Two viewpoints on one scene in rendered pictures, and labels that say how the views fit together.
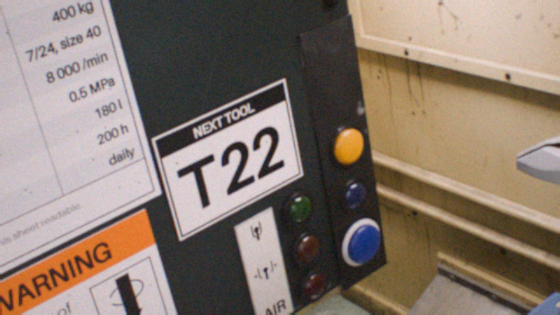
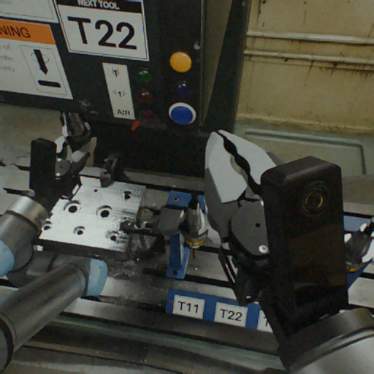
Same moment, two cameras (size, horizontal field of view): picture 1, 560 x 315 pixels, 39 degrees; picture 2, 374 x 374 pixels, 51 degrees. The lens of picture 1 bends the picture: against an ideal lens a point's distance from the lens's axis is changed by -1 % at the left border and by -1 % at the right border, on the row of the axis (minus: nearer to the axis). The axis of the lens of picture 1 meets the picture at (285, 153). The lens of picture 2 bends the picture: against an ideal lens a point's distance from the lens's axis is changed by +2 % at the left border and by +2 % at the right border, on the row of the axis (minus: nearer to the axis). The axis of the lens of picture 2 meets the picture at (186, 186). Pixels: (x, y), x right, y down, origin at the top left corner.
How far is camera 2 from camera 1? 0.38 m
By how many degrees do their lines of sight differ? 42
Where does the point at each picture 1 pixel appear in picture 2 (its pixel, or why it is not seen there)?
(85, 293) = (17, 45)
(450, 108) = not seen: outside the picture
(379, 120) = not seen: outside the picture
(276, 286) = (125, 103)
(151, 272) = (53, 57)
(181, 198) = (69, 31)
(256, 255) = (115, 82)
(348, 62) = (193, 13)
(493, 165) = not seen: outside the picture
